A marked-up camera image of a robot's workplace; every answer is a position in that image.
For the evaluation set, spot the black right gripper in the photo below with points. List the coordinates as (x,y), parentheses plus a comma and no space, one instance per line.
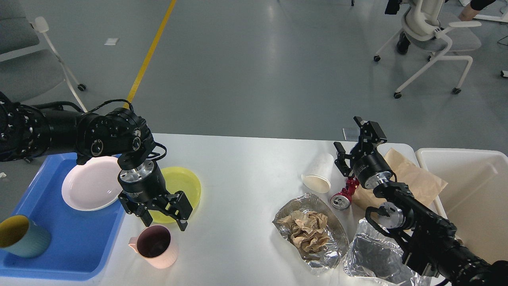
(364,162)

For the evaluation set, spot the foil tray with paper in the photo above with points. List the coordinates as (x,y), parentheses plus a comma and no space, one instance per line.
(338,244)

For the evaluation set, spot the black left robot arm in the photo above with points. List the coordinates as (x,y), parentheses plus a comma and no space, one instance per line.
(45,129)

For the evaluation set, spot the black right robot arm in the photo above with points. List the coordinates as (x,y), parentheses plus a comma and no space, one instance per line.
(426,238)

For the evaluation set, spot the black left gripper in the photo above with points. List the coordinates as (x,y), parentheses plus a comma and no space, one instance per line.
(144,189)

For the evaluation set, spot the crushed red soda can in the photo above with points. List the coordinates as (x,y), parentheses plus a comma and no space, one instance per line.
(343,199)

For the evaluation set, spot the teal yellow mug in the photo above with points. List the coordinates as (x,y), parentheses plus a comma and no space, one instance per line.
(22,237)

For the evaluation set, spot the white paper cup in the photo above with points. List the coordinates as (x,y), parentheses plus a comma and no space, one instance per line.
(318,175)

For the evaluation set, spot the beige plastic bin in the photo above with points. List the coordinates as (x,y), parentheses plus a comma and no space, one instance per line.
(475,198)

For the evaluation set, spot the pink ribbed mug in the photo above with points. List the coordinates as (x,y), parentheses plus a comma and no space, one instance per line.
(157,246)

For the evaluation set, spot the crumpled aluminium foil sheet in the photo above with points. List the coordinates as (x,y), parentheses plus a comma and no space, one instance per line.
(379,259)

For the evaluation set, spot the blue plastic tray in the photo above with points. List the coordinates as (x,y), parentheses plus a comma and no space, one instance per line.
(81,240)

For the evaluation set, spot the crumpled brown paper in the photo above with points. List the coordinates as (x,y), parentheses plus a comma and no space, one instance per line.
(307,230)

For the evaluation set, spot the white office chair right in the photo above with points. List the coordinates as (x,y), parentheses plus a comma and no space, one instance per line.
(432,31)

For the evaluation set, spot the brown paper bag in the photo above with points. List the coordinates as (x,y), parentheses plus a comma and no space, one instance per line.
(424,185)

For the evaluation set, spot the yellow plastic plate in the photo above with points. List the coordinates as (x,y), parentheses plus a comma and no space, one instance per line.
(182,179)

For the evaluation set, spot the grey office chair left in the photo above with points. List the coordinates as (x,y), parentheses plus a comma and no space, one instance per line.
(30,75)

